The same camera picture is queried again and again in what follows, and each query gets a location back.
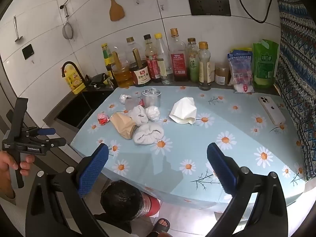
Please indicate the metal strainer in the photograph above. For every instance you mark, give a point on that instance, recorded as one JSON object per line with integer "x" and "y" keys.
{"x": 67, "y": 30}

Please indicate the soy sauce jug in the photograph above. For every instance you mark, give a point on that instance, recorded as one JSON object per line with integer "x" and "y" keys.
{"x": 137, "y": 63}

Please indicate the black-lined trash bin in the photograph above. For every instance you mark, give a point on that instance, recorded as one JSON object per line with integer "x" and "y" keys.
{"x": 123, "y": 201}

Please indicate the small white plastic ball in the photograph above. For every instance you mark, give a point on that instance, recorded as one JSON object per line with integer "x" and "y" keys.
{"x": 124, "y": 97}

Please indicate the white knit cloth large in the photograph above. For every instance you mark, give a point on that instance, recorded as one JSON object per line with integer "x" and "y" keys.
{"x": 148, "y": 134}

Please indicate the metal hanging utensil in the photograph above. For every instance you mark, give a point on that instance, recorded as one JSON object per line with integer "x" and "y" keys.
{"x": 18, "y": 37}

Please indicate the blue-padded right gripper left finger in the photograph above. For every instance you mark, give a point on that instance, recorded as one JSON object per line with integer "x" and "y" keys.
{"x": 89, "y": 169}

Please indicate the green label oil bottle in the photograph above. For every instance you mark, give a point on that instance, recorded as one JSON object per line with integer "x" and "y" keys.
{"x": 193, "y": 59}

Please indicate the foil cup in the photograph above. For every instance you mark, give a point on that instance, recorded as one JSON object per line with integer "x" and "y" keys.
{"x": 151, "y": 97}

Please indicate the large cooking oil jug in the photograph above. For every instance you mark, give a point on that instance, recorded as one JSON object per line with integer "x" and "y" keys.
{"x": 121, "y": 67}

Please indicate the clear vinegar bottle yellow cap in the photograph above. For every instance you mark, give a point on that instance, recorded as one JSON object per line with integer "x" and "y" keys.
{"x": 164, "y": 60}

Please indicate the blue white salt bag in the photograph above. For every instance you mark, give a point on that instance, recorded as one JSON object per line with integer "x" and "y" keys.
{"x": 240, "y": 63}

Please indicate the yellow cap seasoning bottle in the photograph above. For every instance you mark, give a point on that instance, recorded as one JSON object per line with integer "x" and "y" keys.
{"x": 206, "y": 67}

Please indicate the beige paper bag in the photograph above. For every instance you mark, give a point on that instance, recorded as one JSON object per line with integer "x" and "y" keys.
{"x": 124, "y": 124}

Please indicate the black wall socket panel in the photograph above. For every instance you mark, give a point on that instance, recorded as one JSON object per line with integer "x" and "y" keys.
{"x": 210, "y": 7}

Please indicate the green yellow oil bottle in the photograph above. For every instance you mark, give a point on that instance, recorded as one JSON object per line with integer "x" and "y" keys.
{"x": 108, "y": 60}

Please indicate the red label liquor bottle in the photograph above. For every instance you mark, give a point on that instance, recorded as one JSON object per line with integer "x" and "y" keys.
{"x": 178, "y": 56}

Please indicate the pink red wrapper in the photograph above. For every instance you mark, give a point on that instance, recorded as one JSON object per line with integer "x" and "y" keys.
{"x": 102, "y": 118}

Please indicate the person's left hand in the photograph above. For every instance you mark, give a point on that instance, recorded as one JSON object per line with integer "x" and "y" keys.
{"x": 7, "y": 163}

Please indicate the green packet bag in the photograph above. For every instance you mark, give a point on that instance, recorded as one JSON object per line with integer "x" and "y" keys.
{"x": 265, "y": 61}

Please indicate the small glass jar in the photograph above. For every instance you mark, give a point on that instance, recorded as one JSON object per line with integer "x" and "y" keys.
{"x": 221, "y": 74}

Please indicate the black faucet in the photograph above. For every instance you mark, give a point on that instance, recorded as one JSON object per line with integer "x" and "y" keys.
{"x": 69, "y": 65}

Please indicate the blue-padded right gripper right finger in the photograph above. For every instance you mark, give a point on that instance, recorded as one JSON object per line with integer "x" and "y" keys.
{"x": 225, "y": 168}

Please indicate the small black wall switch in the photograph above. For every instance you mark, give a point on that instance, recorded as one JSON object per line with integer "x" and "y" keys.
{"x": 27, "y": 51}

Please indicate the black kitchen sink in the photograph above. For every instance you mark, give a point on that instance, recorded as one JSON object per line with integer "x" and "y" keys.
{"x": 74, "y": 110}

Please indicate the daisy print blue tablecloth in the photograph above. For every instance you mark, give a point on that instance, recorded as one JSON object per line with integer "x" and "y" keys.
{"x": 175, "y": 169}

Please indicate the sandaled foot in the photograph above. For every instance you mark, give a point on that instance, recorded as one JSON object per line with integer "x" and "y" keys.
{"x": 160, "y": 229}

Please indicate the black cloth by sink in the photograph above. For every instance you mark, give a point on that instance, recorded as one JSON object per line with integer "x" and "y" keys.
{"x": 97, "y": 81}

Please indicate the white paper napkin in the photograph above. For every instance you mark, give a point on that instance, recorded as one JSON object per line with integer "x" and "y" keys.
{"x": 184, "y": 111}

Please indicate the yellow dish soap bottle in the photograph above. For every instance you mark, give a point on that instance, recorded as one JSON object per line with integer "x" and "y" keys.
{"x": 74, "y": 81}

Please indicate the clear plastic cup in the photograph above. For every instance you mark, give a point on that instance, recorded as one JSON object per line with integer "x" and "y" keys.
{"x": 132, "y": 102}

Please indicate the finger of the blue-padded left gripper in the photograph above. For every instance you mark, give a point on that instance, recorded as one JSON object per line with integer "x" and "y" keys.
{"x": 45, "y": 131}
{"x": 53, "y": 143}

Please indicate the red label soy bottle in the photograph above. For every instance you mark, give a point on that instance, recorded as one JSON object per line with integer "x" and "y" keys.
{"x": 151, "y": 58}

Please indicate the white smartphone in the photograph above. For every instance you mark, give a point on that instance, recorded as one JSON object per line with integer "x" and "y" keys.
{"x": 272, "y": 110}

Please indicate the wooden spatula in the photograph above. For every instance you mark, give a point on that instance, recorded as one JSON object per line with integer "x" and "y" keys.
{"x": 116, "y": 11}

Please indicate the white knit cloth small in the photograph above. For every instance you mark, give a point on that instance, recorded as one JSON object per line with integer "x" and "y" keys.
{"x": 138, "y": 115}

